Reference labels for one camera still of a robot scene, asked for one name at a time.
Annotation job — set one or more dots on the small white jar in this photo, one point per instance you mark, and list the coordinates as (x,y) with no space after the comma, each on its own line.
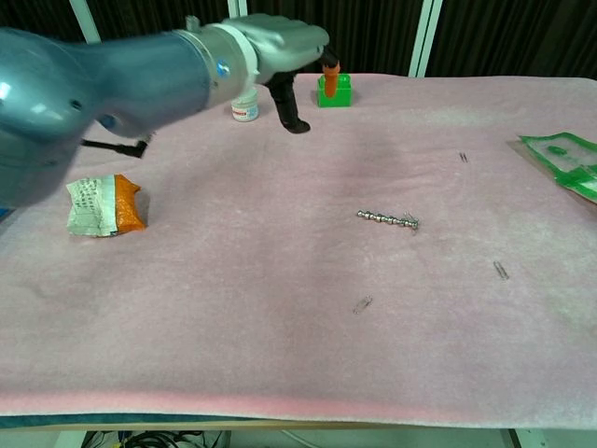
(247,109)

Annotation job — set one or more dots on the pink table cloth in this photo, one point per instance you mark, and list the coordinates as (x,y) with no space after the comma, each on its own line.
(326,280)

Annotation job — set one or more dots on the white aluminium frame post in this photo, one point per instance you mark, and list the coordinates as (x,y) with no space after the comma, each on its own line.
(86,21)
(424,37)
(238,9)

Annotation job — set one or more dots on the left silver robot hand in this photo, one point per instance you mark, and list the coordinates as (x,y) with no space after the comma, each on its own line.
(284,42)

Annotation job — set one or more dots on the white orange snack packet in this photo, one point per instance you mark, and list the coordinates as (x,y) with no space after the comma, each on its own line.
(93,205)

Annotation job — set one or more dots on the silver metal chain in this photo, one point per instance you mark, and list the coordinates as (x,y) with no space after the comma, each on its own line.
(382,217)

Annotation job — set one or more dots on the black pleated curtain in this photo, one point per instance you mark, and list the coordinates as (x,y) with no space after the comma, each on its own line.
(513,32)

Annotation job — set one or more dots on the green building block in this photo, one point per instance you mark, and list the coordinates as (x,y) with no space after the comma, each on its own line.
(344,93)

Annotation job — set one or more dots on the green clear plastic package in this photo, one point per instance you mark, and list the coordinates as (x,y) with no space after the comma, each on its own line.
(559,151)

